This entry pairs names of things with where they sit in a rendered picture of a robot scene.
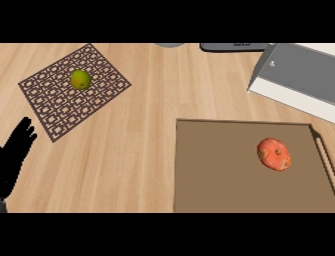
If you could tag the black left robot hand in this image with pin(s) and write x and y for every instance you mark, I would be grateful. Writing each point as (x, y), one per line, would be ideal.
(10, 156)

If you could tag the brown wooden tray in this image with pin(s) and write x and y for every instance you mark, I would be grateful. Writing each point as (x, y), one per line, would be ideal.
(255, 166)

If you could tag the brown lattice placemat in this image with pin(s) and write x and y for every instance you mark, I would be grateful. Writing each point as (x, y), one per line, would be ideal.
(74, 91)

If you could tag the green yellow mango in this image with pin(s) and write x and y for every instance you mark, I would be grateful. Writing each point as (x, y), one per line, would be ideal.
(79, 79)

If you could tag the grey round object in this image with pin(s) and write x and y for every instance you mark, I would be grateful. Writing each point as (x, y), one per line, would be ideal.
(170, 45)

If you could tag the dark grey flat appliance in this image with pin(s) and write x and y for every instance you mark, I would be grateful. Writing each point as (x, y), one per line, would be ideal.
(233, 47)

